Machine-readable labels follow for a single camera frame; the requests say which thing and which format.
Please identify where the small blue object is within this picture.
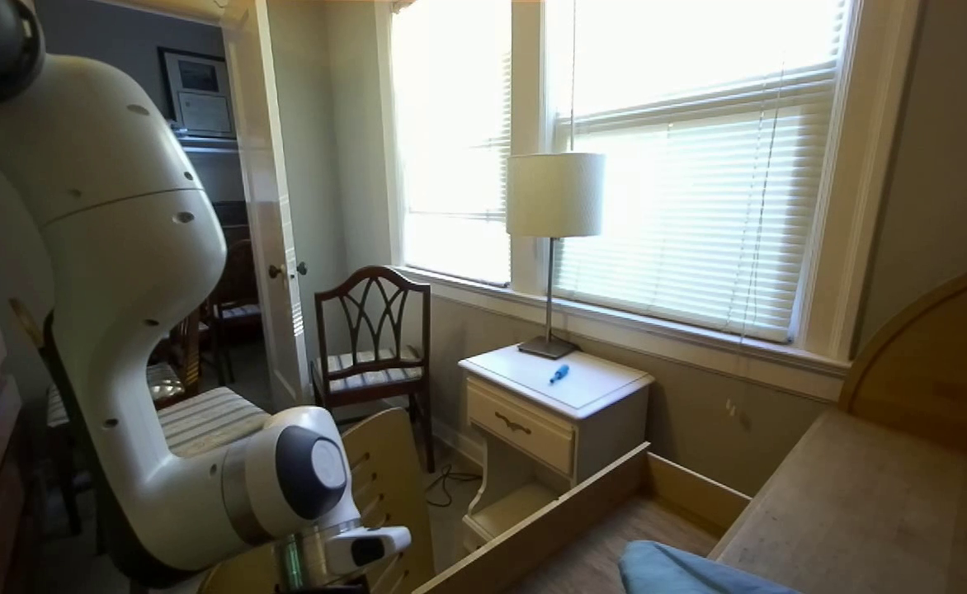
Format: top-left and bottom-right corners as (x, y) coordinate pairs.
(548, 364), (570, 386)

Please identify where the white door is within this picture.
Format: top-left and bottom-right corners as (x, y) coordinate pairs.
(221, 0), (311, 403)

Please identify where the wooden roll-top desk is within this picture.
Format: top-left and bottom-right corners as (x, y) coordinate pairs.
(715, 274), (967, 594)

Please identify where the window with white blinds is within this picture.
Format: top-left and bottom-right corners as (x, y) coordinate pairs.
(375, 0), (920, 368)

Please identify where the dark wooden chair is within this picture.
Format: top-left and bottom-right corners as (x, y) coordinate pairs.
(314, 265), (435, 467)

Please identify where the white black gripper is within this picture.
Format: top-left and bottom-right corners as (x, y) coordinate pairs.
(322, 525), (413, 578)

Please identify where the blue cloth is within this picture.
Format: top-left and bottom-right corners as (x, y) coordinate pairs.
(618, 542), (794, 594)

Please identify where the open wooden centre drawer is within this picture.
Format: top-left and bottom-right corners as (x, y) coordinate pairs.
(413, 444), (750, 594)

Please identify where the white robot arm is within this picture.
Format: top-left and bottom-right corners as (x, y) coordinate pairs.
(0, 0), (413, 586)

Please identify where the white nightstand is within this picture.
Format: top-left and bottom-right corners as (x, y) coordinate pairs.
(459, 346), (652, 549)

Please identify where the table lamp white shade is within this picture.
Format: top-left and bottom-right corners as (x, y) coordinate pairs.
(504, 150), (604, 359)

